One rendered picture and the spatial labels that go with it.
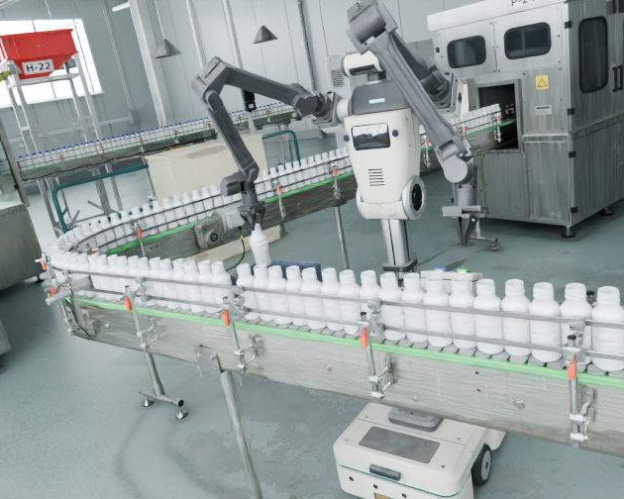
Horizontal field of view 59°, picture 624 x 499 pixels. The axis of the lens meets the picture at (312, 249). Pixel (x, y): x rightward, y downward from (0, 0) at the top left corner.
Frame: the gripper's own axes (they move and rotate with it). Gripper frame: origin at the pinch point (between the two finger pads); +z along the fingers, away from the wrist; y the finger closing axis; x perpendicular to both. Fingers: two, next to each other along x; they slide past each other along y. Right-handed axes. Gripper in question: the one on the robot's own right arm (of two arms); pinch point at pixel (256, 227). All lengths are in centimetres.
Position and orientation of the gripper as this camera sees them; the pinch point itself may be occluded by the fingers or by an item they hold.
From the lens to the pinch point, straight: 210.6
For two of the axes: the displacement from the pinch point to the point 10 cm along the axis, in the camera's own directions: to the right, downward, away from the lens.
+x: 8.3, 0.2, -5.6
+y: -5.4, 3.3, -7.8
